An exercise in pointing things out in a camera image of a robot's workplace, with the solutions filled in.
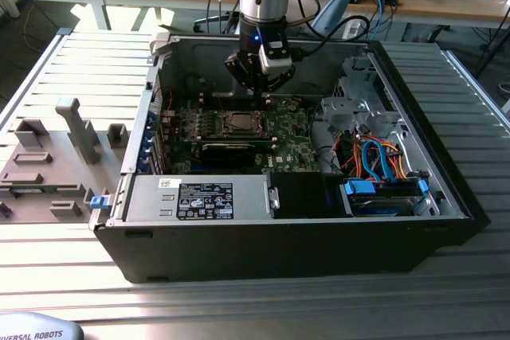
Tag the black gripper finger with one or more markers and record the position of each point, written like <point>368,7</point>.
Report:
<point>241,69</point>
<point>283,77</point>

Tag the grey parts rack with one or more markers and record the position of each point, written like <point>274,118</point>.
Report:
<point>48,196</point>

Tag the green motherboard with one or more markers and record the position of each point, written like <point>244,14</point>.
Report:
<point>295,149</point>

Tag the hard disk in blue carrier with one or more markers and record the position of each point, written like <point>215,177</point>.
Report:
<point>378,206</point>

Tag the CPU socket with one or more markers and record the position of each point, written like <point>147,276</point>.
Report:
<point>224,133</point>

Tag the blue plastic latch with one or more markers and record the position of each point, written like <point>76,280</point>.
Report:
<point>99,202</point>

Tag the grey power supply unit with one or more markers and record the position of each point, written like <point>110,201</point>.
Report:
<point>151,196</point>

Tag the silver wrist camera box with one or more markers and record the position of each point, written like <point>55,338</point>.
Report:
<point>275,63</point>

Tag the pale blue teach pendant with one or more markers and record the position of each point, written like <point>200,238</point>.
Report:
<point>40,324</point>

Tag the black and grey PC case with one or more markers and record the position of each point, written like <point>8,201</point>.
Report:
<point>239,252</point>

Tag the round silver coin battery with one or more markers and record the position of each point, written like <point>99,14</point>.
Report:
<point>293,104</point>

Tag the thin metal locking lever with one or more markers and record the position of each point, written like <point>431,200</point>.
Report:
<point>220,103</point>

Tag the silver metal drive cage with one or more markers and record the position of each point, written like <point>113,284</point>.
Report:
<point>346,111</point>

